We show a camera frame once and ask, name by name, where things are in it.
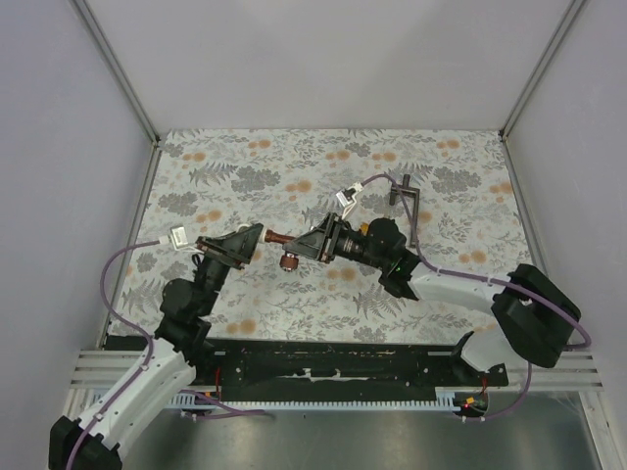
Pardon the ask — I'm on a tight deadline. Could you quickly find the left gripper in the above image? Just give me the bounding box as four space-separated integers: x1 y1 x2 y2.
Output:
195 223 265 315

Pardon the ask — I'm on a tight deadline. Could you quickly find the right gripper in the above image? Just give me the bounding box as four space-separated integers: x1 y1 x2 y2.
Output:
284 211 387 270

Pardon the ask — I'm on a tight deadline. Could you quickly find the brown faucet with chrome cap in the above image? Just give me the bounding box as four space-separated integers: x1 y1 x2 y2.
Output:
262 229 299 272

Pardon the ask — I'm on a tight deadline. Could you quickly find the white pipe elbow fitting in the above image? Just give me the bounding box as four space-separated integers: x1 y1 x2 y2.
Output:
237 223 267 244

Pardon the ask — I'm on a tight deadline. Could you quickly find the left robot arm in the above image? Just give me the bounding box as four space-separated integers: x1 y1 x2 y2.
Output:
48 223 265 469

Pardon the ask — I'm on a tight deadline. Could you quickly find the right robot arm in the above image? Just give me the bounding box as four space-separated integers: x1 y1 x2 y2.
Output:
284 213 581 386

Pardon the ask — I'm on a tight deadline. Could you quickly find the grey metal faucet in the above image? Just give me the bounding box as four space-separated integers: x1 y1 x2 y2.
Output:
389 173 420 248

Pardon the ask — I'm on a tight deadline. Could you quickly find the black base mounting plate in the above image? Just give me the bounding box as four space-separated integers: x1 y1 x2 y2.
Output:
105 335 510 403

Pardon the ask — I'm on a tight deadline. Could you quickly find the floral patterned table mat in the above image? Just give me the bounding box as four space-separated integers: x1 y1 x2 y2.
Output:
108 129 530 344

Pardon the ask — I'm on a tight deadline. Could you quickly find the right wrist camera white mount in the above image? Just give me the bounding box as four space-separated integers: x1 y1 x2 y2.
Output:
335 182 363 220

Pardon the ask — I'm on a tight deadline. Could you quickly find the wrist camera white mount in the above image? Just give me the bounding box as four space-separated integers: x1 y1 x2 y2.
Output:
335 182 363 220
158 225 200 254

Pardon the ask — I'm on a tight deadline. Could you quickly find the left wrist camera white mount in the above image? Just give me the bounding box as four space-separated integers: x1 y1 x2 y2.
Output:
158 225 200 254

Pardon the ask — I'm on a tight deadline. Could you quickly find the left aluminium frame post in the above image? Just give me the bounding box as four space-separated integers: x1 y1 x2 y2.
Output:
72 0 163 148

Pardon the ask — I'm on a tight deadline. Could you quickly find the aluminium frame post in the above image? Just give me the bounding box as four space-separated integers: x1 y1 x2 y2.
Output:
498 0 589 141
72 0 163 148

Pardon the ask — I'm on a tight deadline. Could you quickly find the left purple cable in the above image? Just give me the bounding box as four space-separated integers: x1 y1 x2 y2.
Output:
66 239 268 470

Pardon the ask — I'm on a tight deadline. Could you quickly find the purple cable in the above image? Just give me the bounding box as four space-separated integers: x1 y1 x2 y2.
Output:
360 174 593 423
66 239 268 470

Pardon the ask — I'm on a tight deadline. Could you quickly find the aluminium rail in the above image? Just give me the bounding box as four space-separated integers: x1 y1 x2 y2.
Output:
70 351 143 389

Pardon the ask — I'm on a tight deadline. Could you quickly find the white slotted cable duct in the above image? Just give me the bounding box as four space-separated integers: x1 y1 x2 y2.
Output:
85 389 464 410

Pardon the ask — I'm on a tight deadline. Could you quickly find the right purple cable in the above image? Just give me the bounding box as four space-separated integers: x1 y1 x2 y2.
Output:
360 174 593 423

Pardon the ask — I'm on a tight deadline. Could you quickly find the right aluminium frame post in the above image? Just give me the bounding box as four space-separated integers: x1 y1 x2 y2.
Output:
498 0 589 141

